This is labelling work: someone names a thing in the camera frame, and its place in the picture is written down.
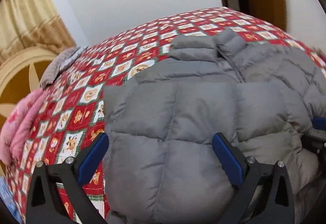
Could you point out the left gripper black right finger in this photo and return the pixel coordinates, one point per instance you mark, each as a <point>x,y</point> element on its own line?
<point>276,201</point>

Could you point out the red patchwork bear bedspread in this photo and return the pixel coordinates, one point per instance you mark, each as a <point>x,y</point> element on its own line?
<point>72,113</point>

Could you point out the pink folded blanket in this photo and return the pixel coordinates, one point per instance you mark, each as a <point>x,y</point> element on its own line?
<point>16,128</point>

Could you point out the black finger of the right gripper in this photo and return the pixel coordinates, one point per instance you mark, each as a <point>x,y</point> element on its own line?
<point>319,123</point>

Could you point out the blue printed cloth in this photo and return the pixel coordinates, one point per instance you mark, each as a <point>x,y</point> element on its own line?
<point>9,210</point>

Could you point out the striped grey pillow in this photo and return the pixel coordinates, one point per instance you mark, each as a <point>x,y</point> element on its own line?
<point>64,60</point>

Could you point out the grey puffer jacket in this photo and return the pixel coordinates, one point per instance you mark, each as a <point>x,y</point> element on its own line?
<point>160,166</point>

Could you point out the cream round wooden headboard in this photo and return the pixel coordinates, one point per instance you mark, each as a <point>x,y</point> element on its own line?
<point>20,75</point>

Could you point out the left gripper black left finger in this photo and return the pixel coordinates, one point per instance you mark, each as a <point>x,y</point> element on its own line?
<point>44,204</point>

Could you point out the beige patterned curtain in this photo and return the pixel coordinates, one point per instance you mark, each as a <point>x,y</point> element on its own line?
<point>30,23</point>

